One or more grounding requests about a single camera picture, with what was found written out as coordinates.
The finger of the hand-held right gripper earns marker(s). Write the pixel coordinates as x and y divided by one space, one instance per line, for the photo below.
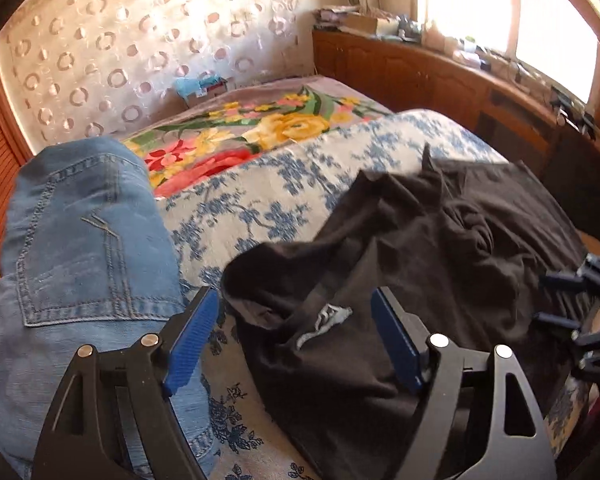
555 320
562 281

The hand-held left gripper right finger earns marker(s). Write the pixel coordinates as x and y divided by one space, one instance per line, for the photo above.
397 340

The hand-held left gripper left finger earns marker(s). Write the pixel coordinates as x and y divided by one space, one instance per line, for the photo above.
192 340

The black pants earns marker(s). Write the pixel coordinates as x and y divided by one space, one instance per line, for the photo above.
380 240

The blue denim jeans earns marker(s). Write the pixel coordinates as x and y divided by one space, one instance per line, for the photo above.
80 240

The blue floral white bedspread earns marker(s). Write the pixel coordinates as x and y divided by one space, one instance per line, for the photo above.
260 195

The colourful flower print blanket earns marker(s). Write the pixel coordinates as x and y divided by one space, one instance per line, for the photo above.
280 125

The wooden cabinet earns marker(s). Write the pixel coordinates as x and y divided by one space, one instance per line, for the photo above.
420 75

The cardboard box with blue cloth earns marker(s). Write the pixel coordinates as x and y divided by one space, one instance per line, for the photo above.
200 87

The row of assorted clutter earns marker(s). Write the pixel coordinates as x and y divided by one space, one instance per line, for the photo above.
460 47

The slatted wooden wardrobe door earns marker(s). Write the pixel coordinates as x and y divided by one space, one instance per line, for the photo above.
0 170

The bright window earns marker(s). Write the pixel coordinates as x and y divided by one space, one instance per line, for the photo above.
470 5

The sheer curtain with circle pattern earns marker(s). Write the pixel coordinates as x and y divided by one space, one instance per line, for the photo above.
130 35

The open cardboard box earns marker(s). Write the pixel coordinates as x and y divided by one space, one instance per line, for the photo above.
370 22

